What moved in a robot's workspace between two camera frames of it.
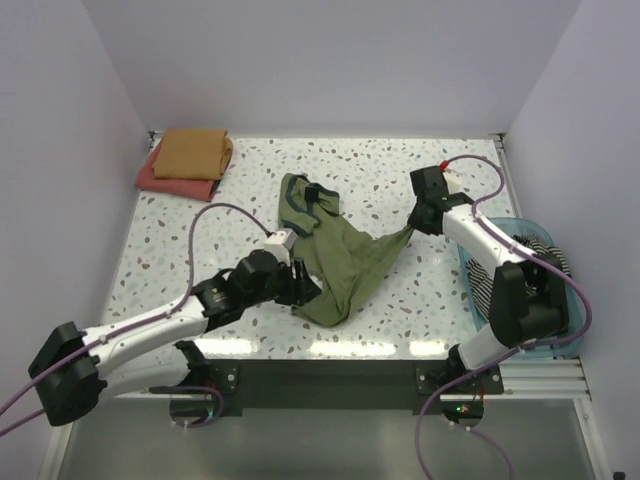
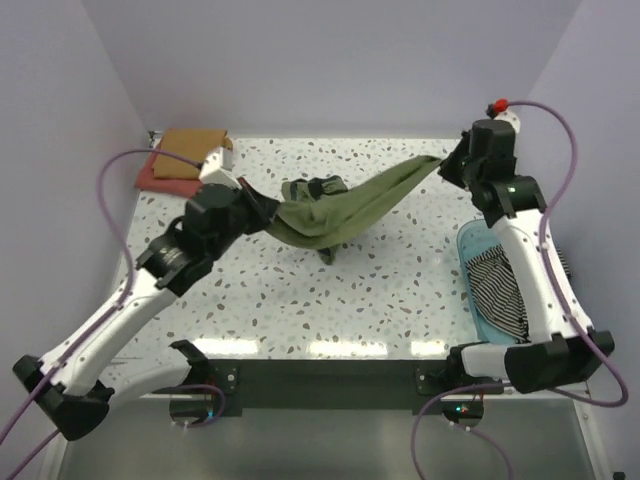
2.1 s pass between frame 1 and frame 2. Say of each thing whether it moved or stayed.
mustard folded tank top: stayed
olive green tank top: moved
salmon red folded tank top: stayed
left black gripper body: moved
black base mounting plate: stayed
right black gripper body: moved
